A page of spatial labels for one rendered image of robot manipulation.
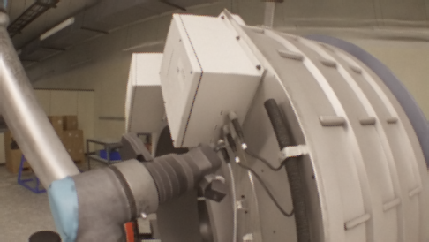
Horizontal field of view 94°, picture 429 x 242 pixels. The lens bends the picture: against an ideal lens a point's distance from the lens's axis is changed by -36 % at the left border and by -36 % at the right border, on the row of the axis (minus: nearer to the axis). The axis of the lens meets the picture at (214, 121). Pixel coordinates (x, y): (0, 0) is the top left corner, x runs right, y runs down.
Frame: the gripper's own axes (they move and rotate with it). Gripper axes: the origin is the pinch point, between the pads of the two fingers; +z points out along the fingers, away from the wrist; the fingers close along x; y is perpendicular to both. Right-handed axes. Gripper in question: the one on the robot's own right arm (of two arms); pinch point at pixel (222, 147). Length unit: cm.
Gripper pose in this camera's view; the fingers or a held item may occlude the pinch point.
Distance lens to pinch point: 58.1
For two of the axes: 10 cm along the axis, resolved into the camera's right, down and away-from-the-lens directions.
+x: 4.3, -7.0, -5.7
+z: 6.8, -1.7, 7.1
